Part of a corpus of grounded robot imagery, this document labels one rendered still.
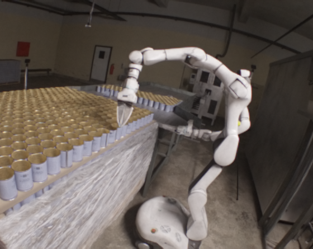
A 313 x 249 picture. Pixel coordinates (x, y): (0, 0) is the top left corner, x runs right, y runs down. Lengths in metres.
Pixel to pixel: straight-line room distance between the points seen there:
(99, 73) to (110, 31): 2.26
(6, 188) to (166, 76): 8.01
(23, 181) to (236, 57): 7.98
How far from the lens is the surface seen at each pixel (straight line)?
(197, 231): 1.71
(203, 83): 6.54
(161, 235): 1.58
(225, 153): 1.28
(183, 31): 8.41
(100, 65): 9.83
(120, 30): 9.54
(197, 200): 1.47
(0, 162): 0.69
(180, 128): 1.47
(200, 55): 1.03
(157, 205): 1.86
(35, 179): 0.67
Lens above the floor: 1.56
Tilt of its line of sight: 18 degrees down
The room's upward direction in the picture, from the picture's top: 13 degrees clockwise
